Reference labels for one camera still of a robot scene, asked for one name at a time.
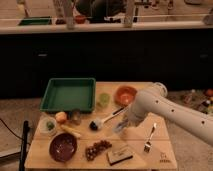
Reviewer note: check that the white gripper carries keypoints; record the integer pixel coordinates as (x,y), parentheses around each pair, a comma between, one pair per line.
(133,118)

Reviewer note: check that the grey blue towel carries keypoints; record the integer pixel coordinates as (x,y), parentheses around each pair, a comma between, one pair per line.
(120,126)

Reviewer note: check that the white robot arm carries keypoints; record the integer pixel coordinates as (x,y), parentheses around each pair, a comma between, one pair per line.
(152,99)

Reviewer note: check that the orange bowl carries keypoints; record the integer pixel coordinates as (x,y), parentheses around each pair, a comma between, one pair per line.
(124,95)

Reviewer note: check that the purple bowl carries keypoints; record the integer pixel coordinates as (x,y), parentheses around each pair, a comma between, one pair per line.
(63,147)

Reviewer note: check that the background red bowl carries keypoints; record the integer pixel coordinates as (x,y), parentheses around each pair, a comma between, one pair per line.
(80,19)

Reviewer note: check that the green cup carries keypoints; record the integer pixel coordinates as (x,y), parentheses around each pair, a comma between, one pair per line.
(103,100)

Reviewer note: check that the silver fork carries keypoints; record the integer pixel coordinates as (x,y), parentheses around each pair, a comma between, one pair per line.
(147,145)

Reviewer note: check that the black and tan eraser block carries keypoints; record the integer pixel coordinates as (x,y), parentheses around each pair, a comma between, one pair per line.
(119,154)

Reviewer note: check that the small metal can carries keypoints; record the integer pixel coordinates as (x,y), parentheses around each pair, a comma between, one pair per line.
(76,116)

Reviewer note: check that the bunch of dark grapes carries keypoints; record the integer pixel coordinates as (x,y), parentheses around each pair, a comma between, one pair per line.
(96,149)

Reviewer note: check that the yellow banana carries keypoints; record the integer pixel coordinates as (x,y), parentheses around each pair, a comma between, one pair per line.
(70,131)

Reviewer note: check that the orange peach fruit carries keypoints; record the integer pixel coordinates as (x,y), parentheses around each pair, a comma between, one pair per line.
(61,117)

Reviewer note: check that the green plastic tray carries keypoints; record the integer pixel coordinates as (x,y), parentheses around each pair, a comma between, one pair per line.
(66,94)

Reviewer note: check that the clear container with green item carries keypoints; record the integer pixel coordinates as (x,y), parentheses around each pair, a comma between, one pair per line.
(47,126)

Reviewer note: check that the background green tray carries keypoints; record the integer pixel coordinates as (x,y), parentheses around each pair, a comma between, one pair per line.
(35,21)

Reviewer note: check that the dish brush white handle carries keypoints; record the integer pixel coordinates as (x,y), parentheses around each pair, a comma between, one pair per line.
(97,123)

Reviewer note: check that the black stand post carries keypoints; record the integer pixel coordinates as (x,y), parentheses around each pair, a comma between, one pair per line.
(23,151)

